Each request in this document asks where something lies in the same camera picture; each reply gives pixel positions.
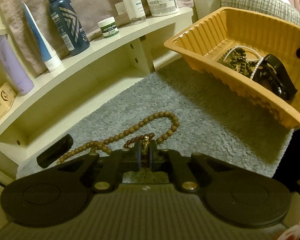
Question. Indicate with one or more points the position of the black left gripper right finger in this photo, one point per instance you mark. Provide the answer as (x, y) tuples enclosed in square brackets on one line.
[(174, 165)]

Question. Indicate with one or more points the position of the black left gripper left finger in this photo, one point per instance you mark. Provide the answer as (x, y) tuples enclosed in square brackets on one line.
[(112, 168)]

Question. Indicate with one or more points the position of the orange plastic tray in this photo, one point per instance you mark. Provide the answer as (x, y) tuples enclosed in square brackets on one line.
[(204, 42)]

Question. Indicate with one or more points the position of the grey shaggy rug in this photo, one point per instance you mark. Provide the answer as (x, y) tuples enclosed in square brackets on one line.
[(214, 120)]

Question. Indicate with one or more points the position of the black rectangular remote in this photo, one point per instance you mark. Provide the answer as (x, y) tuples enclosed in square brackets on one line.
[(55, 151)]

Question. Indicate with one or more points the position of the cream wooden shelf unit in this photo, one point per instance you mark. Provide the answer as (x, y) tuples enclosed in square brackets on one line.
[(81, 84)]

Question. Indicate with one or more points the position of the white pillow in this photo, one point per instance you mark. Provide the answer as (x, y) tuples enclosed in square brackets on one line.
[(207, 1)]

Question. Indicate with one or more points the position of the lavender tube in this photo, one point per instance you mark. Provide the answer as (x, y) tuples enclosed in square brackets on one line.
[(13, 67)]

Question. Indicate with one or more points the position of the blue white tube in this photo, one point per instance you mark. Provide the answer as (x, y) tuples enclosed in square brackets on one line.
[(48, 54)]

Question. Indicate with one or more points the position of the tan cardboard box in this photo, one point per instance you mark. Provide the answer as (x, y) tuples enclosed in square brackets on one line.
[(7, 98)]

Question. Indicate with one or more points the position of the dark blue spray bottle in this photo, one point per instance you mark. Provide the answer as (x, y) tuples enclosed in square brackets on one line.
[(69, 26)]

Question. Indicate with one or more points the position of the small green white jar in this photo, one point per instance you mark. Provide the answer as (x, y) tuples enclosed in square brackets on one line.
[(108, 27)]

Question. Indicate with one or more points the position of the small brown bottle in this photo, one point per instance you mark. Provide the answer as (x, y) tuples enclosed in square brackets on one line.
[(121, 12)]

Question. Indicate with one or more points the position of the white cream jar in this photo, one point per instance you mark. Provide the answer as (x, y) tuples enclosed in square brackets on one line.
[(163, 7)]

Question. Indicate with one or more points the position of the mauve hanging towel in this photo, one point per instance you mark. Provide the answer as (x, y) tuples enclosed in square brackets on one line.
[(89, 13)]

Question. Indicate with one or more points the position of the white clear pump bottle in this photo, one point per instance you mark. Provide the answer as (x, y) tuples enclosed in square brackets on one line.
[(135, 10)]

